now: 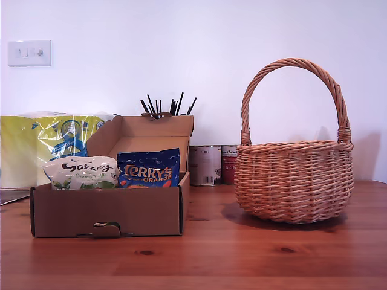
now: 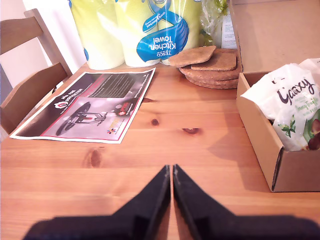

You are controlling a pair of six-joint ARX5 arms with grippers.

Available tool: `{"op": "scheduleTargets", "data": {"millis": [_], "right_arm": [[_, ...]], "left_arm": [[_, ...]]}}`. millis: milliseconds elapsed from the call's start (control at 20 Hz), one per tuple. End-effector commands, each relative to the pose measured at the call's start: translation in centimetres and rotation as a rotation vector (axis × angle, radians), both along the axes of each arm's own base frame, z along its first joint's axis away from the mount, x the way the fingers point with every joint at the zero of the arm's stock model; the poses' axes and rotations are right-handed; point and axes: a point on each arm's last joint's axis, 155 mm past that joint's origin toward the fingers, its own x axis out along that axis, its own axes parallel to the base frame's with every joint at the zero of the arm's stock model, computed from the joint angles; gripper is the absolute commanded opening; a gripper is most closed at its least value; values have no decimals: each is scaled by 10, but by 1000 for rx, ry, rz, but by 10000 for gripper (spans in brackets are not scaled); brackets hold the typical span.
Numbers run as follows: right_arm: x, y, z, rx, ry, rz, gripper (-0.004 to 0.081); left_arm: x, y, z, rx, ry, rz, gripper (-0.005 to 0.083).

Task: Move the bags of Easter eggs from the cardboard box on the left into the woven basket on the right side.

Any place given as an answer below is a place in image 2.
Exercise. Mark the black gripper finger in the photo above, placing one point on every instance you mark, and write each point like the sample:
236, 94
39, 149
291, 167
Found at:
192, 200
150, 200

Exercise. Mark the white Galaxy mini eggs bag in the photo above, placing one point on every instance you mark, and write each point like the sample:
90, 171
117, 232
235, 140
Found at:
282, 100
312, 65

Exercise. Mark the open brown cardboard box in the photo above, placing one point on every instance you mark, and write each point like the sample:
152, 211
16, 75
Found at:
260, 135

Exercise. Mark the printed black grey flyer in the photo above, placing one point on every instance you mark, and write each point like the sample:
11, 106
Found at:
87, 112

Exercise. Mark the round cork trivet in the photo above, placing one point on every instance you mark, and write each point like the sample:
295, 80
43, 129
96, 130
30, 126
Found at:
212, 74
215, 84

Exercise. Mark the square cork coaster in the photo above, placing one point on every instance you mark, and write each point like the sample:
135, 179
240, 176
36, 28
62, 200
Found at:
192, 56
220, 62

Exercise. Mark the wooden chair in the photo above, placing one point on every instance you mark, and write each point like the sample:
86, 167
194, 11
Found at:
32, 87

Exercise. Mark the Tesco kitchen towel pack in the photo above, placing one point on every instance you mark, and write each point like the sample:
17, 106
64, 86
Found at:
105, 37

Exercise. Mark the white printed leaflet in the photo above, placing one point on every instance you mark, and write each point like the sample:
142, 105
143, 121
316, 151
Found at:
228, 32

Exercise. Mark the clear plastic bag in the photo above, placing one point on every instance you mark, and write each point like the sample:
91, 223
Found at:
212, 20

